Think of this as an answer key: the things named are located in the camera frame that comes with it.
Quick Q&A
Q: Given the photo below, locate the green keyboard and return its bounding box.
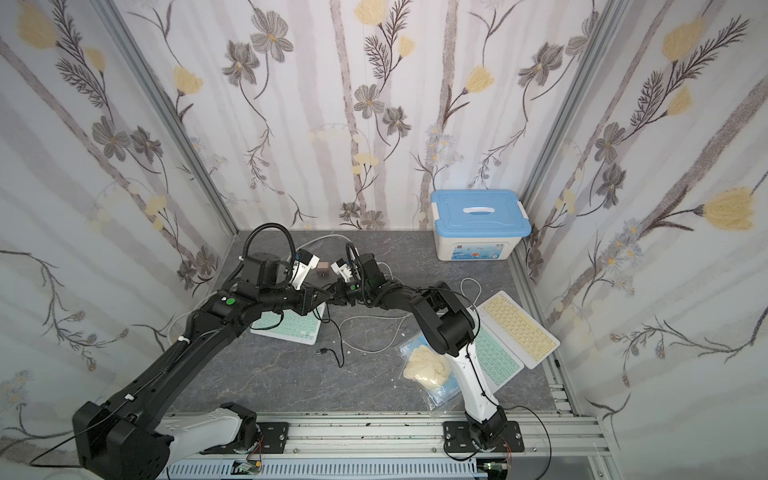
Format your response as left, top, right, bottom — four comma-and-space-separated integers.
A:
250, 304, 325, 345
474, 327, 525, 392

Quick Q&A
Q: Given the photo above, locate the black USB cable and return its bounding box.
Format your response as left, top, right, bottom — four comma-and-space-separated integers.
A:
314, 305, 349, 368

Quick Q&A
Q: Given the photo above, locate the pink USB charger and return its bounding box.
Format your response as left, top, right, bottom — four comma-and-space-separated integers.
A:
316, 261, 331, 277

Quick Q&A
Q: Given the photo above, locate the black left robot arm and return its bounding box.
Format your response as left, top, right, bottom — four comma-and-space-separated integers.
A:
72, 222, 345, 479

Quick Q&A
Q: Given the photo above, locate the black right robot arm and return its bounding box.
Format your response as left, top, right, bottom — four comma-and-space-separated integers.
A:
330, 242, 507, 451

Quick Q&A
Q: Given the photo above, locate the bag of gloves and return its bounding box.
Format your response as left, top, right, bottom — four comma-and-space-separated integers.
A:
398, 335, 482, 410

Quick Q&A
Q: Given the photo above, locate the blue lid storage box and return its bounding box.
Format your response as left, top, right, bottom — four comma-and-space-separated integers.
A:
429, 189, 532, 261

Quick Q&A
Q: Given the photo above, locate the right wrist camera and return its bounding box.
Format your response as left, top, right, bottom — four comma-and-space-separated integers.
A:
331, 259, 360, 284

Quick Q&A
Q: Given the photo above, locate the white cable near right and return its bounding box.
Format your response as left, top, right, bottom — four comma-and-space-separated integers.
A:
458, 275, 484, 310

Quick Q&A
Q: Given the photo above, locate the white ribbed cable duct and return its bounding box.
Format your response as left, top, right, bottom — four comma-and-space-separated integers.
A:
158, 458, 488, 479

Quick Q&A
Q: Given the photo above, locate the yellow wireless keyboard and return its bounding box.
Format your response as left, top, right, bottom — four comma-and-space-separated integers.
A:
478, 291, 560, 369

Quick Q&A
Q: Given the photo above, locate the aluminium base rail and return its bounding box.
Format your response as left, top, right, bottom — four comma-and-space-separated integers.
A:
167, 387, 620, 479

